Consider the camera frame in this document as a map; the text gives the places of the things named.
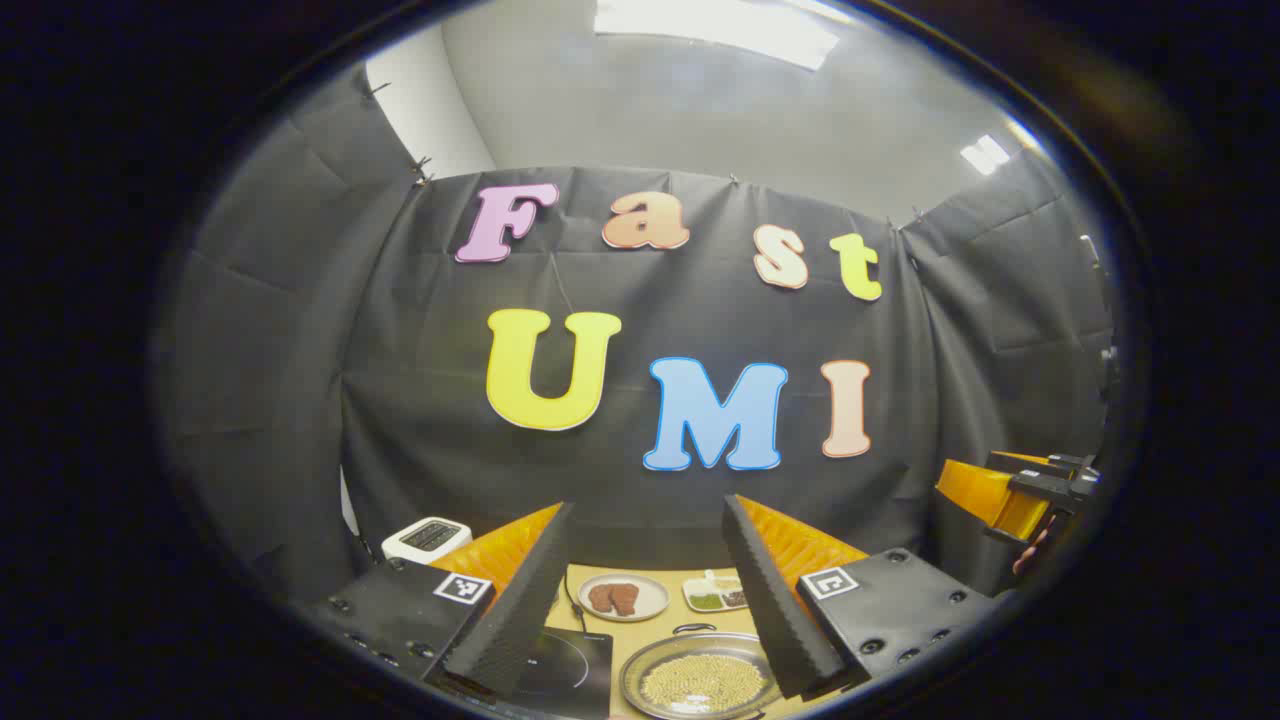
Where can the black backdrop cloth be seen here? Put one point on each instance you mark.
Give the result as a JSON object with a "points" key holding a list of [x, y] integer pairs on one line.
{"points": [[420, 400]]}

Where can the small ceiling light panel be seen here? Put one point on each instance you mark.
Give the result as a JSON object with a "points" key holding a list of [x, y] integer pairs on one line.
{"points": [[985, 155]]}

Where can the white divided dish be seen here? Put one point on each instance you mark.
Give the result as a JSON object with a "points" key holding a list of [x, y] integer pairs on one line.
{"points": [[700, 587]]}

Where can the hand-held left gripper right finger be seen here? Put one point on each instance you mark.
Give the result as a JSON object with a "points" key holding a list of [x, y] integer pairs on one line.
{"points": [[780, 610]]}

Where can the large ceiling light panel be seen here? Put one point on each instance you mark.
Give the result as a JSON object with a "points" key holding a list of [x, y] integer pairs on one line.
{"points": [[710, 25]]}

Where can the red meat patty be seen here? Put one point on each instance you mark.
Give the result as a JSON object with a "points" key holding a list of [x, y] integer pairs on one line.
{"points": [[600, 598], [625, 598]]}

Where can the black induction cooktop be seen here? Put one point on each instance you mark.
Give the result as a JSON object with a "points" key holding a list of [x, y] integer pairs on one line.
{"points": [[570, 665]]}

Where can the green mung beans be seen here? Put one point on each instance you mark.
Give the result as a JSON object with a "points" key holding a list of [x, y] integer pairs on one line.
{"points": [[706, 601]]}

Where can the white toaster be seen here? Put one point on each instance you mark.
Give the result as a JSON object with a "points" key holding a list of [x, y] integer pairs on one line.
{"points": [[425, 540]]}

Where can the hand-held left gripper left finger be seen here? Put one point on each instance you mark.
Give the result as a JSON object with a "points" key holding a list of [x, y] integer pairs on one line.
{"points": [[520, 610]]}

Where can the pile of yellow soybeans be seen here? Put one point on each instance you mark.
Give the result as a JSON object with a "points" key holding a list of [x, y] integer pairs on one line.
{"points": [[700, 682]]}

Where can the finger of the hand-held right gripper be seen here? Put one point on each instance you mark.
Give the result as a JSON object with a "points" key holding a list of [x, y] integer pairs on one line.
{"points": [[975, 490]]}

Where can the round white plate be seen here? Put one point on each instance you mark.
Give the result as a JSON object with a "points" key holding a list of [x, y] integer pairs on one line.
{"points": [[650, 600]]}

